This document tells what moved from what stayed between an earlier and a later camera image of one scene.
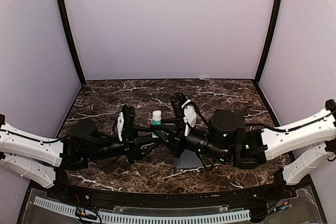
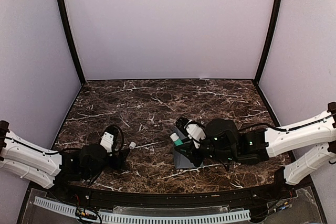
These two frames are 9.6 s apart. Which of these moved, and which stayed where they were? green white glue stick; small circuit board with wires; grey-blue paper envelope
Moved: green white glue stick
Stayed: small circuit board with wires; grey-blue paper envelope
